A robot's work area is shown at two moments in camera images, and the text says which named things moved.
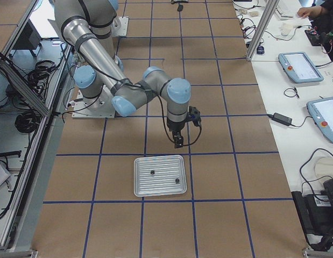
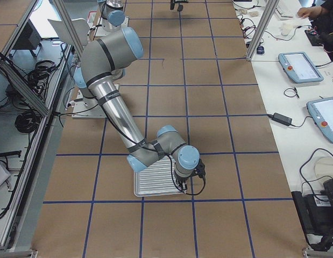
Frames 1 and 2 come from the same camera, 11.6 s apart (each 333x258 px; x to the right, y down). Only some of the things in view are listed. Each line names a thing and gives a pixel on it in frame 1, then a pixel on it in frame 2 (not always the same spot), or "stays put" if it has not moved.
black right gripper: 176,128 → 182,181
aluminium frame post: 270,8 stays put
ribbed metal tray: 155,176 stays put
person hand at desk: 304,12 stays put
